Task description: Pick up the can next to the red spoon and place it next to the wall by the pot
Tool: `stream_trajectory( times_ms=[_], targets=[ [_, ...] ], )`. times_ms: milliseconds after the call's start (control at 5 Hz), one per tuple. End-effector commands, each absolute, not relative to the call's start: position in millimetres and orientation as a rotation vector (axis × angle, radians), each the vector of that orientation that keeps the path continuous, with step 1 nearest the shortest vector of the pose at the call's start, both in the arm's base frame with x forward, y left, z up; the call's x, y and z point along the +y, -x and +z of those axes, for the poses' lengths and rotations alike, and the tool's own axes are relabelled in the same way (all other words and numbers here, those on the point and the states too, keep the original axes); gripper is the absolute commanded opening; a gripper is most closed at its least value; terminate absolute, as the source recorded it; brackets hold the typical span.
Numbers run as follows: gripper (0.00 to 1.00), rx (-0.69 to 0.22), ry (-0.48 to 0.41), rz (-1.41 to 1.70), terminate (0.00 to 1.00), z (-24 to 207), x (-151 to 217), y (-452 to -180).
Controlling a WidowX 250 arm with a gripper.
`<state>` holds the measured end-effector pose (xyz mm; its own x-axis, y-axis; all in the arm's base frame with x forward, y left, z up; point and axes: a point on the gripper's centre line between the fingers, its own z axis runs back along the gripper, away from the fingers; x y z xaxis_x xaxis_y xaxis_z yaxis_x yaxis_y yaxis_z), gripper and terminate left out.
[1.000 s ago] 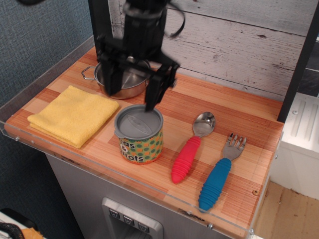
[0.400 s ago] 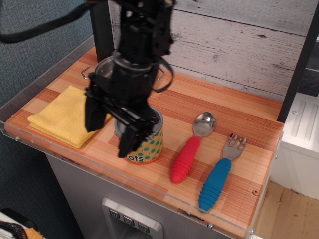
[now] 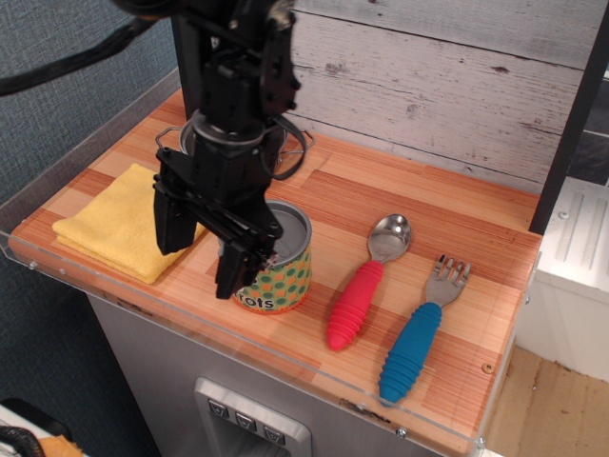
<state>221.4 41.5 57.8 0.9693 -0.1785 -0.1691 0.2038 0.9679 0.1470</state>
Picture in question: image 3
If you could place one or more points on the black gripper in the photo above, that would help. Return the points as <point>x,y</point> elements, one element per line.
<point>220,185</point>

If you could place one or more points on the peas and carrots can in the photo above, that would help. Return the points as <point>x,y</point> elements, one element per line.
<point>285,285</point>

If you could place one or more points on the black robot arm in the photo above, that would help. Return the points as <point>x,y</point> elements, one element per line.
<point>235,65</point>

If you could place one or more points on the stainless steel pot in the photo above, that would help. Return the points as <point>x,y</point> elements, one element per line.
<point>286,163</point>

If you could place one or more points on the folded yellow cloth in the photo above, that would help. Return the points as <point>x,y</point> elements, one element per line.
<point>117,228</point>

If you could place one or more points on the clear acrylic edge guard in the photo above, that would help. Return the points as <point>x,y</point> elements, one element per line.
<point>179,346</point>

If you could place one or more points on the grey dispenser button panel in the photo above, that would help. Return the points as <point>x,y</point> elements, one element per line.
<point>238,426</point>

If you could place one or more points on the orange object bottom left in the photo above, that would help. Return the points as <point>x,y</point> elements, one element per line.
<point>60,446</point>

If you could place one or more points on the white toy cabinet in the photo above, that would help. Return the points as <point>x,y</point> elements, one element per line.
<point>564,317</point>

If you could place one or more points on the red handled spoon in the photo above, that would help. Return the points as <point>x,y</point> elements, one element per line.
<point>388,240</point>

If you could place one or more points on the blue handled fork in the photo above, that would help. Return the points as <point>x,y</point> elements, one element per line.
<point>405,360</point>

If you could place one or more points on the black left frame post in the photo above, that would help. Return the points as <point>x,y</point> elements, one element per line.
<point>193,45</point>

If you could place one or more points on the black frame post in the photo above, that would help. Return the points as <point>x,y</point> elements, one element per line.
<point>193,45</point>
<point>576,121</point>

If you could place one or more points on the black right frame post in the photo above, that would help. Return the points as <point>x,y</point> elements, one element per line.
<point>576,121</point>

